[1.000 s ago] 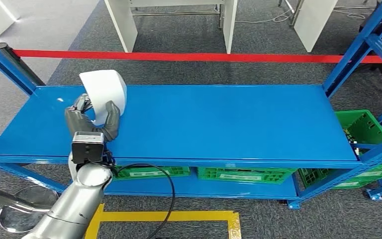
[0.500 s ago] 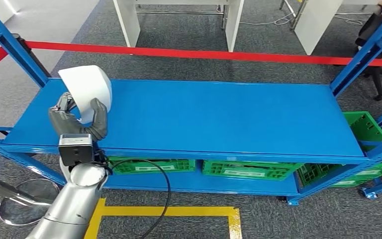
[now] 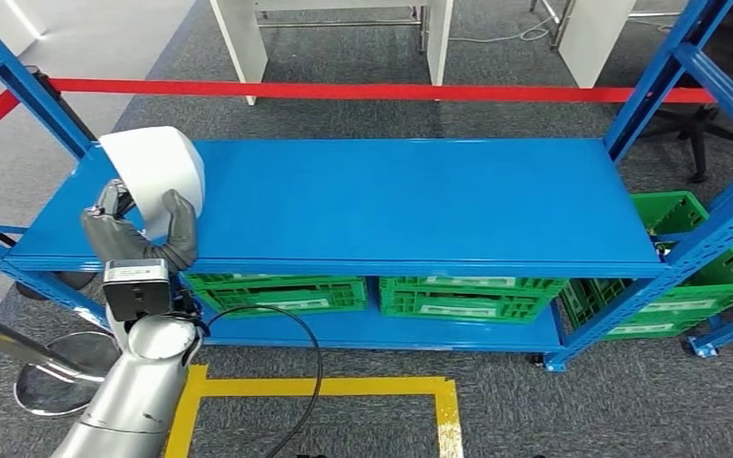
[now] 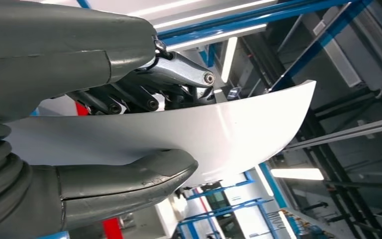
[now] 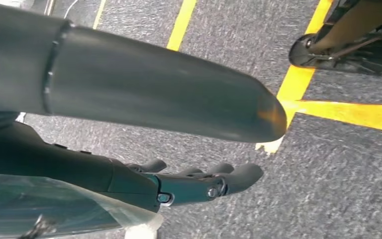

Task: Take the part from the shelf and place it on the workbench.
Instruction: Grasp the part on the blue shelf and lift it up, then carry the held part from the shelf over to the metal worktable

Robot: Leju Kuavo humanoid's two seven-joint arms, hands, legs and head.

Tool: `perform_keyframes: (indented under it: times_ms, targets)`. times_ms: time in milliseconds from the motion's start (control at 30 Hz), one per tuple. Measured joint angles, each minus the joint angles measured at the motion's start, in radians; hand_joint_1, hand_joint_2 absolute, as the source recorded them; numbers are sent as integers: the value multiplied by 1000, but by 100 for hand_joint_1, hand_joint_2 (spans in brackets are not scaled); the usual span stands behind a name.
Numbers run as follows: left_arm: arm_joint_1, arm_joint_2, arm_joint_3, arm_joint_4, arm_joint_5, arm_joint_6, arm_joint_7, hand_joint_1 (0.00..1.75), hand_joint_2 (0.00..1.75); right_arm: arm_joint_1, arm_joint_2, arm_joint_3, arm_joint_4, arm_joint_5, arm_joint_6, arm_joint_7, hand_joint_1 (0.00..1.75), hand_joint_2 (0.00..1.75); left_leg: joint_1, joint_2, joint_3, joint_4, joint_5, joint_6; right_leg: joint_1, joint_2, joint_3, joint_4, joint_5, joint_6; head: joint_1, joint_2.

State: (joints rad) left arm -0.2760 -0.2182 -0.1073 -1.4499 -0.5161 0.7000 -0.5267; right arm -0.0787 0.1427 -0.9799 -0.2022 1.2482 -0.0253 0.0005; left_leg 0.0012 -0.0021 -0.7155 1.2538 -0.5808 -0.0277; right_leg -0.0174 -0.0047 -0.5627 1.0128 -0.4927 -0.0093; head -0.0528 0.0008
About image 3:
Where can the white curved plastic part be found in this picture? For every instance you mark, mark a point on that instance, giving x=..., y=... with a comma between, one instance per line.
x=158, y=170

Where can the chrome stanchion post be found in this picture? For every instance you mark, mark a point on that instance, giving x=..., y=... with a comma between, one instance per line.
x=69, y=379
x=66, y=106

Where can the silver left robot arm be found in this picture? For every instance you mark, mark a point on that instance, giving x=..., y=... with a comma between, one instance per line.
x=132, y=392

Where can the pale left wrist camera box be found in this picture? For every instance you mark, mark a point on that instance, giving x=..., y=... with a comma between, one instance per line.
x=136, y=297

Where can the blue metal shelf rack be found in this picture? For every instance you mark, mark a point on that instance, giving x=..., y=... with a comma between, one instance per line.
x=404, y=202
x=703, y=347

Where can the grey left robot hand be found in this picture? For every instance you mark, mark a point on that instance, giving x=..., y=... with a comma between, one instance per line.
x=120, y=243

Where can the white desk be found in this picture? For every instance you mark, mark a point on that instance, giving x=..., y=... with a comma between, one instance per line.
x=594, y=38
x=243, y=44

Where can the black office chair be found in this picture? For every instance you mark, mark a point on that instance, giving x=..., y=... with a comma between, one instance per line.
x=697, y=136

